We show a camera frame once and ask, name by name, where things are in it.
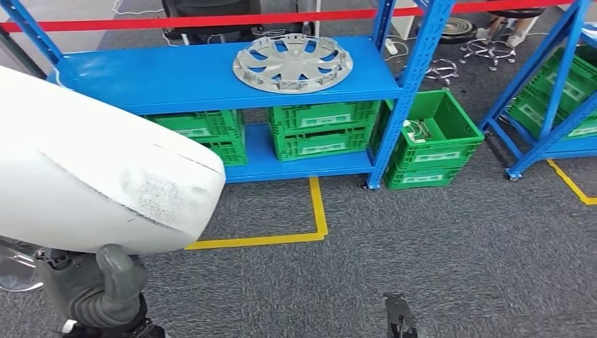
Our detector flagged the red barrier belt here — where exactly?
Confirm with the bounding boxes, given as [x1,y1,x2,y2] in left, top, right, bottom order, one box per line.
[0,0,574,34]

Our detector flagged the chrome star chair base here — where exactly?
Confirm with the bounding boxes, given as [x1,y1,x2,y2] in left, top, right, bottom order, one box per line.
[459,38,517,72]
[423,58,460,86]

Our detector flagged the black round disc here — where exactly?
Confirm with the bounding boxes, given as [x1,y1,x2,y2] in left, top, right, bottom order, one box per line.
[438,17,478,45]

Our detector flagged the grey stanchion with round base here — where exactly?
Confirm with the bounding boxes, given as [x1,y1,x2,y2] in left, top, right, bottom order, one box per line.
[0,235,45,294]

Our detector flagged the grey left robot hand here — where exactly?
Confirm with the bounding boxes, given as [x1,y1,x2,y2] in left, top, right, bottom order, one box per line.
[34,244,149,330]

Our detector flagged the blue metal shelf rack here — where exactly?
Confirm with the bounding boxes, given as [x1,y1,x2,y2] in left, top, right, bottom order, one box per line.
[477,0,597,182]
[0,0,455,191]

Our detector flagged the white plastic body part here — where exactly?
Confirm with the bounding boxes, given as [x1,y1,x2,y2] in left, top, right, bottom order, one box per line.
[0,65,227,256]

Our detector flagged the white cable bundle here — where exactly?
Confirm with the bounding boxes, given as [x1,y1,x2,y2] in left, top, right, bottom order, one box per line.
[401,118,432,144]

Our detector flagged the black office chair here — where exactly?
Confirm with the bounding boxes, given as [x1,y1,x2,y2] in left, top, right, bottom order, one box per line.
[161,0,313,46]

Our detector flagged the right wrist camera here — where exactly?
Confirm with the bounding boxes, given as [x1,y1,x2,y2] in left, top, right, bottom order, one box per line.
[384,292,421,338]

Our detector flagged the green open plastic crate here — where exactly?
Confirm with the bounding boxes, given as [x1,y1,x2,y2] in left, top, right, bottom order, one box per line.
[368,88,485,171]

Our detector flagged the chrome stanchion post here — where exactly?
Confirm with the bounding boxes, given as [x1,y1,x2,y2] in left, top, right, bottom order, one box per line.
[0,27,48,80]

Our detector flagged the person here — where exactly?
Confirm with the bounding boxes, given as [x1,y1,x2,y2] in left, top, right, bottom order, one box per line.
[475,13,530,49]

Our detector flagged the grey wheel hubcap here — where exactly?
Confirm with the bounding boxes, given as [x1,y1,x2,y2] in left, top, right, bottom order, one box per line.
[232,33,354,94]

